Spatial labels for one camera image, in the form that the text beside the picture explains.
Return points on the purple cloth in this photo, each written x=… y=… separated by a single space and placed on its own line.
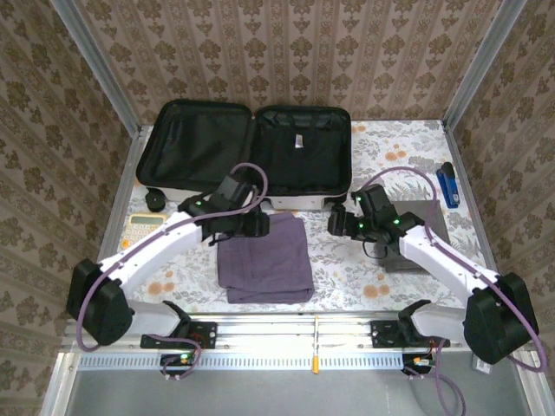
x=264 y=264

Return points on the white hard-shell suitcase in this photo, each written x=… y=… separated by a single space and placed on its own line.
x=195 y=143

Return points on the dark grey cloth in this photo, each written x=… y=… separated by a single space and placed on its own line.
x=440 y=229

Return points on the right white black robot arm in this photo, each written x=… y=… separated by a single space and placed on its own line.
x=438 y=255

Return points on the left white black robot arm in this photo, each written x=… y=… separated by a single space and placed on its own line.
x=152 y=247

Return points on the floral table cover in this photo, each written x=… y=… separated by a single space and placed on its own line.
x=347 y=268

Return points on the blue stapler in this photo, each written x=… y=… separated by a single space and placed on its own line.
x=448 y=186

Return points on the yellow calculator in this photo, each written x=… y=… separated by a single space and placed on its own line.
x=139 y=227

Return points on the small green-lit controller board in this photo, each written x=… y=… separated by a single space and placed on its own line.
x=182 y=359

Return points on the small controller board orange plug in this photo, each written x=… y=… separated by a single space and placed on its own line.
x=418 y=362

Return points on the grey metal lower shelf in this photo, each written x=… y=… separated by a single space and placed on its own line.
x=260 y=394

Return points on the white packet red label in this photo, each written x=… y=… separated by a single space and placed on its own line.
x=483 y=367

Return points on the aluminium table side rail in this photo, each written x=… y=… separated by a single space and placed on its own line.
x=123 y=186
x=469 y=195

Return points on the long aluminium mounting rail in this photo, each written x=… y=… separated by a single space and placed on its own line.
x=269 y=333

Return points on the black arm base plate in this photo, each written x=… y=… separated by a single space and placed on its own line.
x=204 y=333
x=381 y=333

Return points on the aluminium frame post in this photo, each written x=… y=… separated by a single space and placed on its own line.
x=481 y=65
x=95 y=65

